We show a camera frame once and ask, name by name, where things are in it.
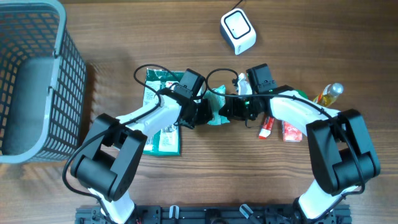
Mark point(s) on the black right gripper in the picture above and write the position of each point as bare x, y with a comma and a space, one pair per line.
232, 109

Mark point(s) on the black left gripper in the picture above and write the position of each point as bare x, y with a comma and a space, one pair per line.
203, 112

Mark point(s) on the clear teal wipes packet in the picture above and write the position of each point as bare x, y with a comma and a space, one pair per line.
216, 102

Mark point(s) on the green 3M gloves package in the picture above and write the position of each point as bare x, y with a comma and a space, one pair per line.
165, 142

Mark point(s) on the green lid chicken jar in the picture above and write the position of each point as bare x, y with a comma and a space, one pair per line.
302, 93

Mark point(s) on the red white tissue pack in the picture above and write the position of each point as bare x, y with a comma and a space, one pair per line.
290, 133

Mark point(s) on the yellow liquid bottle silver cap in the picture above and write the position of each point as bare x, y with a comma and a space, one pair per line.
329, 95

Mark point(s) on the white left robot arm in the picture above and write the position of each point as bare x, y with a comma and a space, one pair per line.
107, 161

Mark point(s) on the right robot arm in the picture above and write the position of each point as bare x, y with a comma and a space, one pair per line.
341, 151

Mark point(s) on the white barcode scanner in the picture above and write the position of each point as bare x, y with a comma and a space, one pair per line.
237, 31

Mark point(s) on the grey plastic shopping basket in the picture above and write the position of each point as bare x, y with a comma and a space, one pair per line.
43, 82

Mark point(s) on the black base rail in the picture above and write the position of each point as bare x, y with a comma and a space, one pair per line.
279, 213

